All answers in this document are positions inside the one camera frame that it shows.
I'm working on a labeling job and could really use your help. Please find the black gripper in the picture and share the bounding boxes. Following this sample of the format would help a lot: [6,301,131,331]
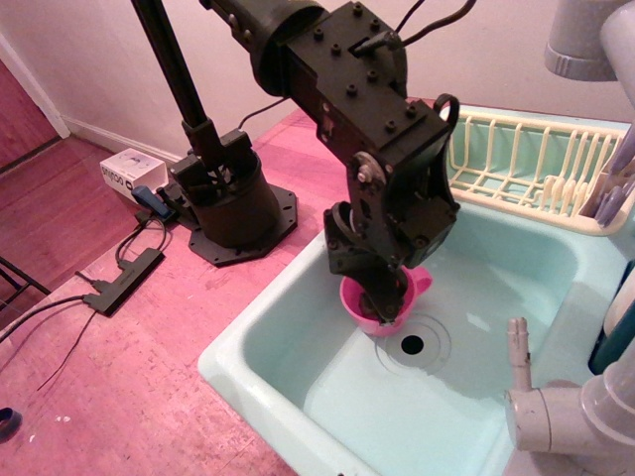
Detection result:
[322,98,457,331]

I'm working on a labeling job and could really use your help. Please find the pink plastic cup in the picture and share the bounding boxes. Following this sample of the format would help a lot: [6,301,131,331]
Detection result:
[339,267,433,337]

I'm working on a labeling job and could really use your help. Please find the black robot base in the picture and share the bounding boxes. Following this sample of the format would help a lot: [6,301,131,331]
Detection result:
[170,129,298,268]

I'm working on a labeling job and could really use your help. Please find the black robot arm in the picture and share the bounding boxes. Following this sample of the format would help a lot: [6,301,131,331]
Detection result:
[133,1,459,335]

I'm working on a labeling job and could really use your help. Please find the mint green toy sink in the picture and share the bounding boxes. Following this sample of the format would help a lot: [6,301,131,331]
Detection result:
[198,201,634,475]

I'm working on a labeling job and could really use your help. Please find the cream dish drying rack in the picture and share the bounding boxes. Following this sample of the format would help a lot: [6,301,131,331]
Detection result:
[447,108,634,236]

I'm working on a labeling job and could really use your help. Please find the beige toy faucet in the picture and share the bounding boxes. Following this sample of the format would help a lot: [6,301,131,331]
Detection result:
[507,317,634,457]

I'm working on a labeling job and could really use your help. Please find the lavender utensils in rack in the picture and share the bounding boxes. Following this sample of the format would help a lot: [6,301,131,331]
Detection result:
[594,124,634,228]

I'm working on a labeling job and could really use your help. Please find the black usb hub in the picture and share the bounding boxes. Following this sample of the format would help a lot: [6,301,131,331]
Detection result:
[75,248,165,317]

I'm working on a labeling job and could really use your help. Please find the white cardboard box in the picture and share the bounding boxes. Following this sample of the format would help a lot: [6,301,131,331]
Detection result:
[99,149,169,201]

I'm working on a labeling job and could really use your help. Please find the black tape roll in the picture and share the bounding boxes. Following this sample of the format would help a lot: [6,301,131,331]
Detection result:
[0,408,23,443]

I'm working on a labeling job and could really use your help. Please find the blue clamp handle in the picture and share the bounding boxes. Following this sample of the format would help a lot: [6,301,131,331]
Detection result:
[131,185,175,221]

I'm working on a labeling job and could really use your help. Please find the thin black wire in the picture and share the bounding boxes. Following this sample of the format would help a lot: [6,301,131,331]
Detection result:
[37,311,98,393]

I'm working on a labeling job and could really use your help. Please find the black cable on table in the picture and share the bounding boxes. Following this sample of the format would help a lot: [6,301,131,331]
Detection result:
[0,295,90,344]

